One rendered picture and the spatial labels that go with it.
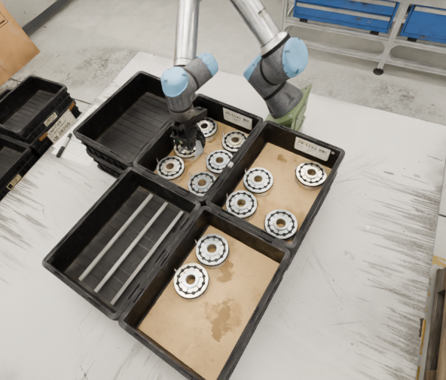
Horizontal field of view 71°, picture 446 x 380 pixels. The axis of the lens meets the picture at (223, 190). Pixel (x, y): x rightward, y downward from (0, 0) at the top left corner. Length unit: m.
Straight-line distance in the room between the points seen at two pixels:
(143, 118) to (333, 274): 0.95
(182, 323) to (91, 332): 0.34
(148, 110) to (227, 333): 0.93
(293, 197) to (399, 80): 2.05
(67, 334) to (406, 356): 1.04
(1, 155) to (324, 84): 2.33
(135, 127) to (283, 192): 0.67
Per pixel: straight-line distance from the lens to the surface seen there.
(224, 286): 0.96
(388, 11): 2.76
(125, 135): 1.34
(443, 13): 2.74
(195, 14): 1.20
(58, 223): 1.39
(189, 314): 0.96
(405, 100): 2.82
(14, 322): 1.32
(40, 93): 2.36
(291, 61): 1.14
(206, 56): 1.01
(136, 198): 1.14
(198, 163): 1.17
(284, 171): 1.14
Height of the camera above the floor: 1.76
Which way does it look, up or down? 58 degrees down
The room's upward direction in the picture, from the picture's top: 8 degrees counter-clockwise
